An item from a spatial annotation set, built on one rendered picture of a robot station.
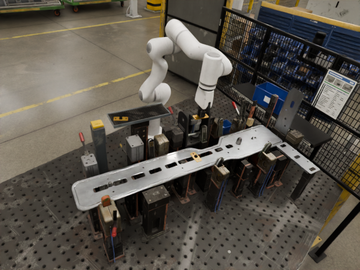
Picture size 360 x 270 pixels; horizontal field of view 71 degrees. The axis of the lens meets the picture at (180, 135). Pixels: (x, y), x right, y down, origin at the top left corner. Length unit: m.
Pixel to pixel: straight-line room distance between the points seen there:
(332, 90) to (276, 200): 0.85
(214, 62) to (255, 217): 1.03
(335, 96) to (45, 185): 2.02
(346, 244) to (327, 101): 1.43
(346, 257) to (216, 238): 1.53
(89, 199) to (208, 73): 0.83
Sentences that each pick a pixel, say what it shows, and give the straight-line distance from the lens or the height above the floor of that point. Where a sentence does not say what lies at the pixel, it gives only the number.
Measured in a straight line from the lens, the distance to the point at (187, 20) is 4.13.
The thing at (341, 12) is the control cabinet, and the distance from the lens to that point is 8.11.
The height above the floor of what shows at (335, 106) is 1.24.
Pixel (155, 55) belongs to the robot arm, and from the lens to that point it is 1.54.
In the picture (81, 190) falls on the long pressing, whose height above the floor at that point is 1.00.
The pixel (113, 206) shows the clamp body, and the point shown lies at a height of 1.06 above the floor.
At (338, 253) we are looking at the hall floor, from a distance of 2.84.
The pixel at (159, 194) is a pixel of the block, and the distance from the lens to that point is 1.31.
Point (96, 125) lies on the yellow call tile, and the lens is 1.52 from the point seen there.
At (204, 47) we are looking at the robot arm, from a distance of 1.31.
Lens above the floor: 2.05
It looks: 38 degrees down
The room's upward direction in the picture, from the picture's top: 7 degrees clockwise
